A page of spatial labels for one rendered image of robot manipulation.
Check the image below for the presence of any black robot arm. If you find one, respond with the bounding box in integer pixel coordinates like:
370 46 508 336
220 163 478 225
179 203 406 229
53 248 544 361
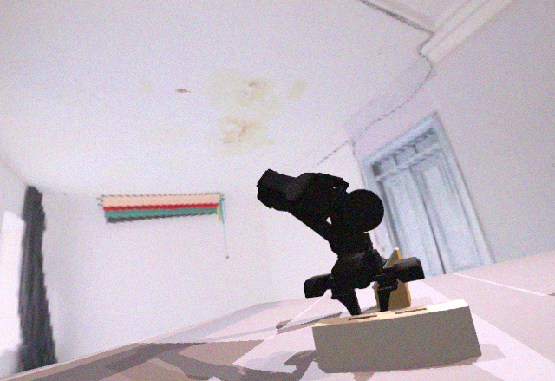
256 169 389 292

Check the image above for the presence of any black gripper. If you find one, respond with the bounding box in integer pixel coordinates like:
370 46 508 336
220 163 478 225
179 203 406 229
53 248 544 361
304 232 425 316

